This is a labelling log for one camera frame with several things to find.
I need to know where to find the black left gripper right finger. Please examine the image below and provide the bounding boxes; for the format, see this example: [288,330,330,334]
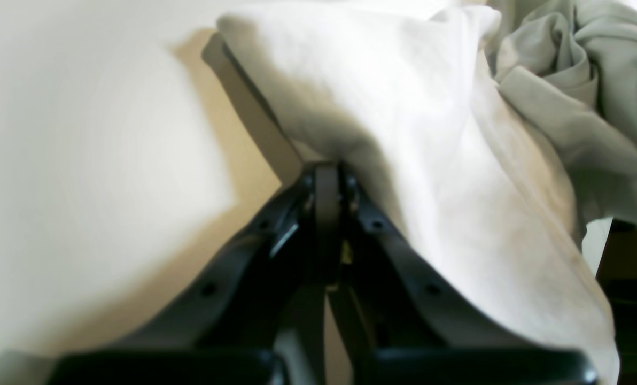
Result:
[316,163,599,384]

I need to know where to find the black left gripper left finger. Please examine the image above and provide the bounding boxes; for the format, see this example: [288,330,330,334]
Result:
[47,164,317,384]

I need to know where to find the white T-shirt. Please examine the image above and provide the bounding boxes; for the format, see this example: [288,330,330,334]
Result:
[216,1,637,384]

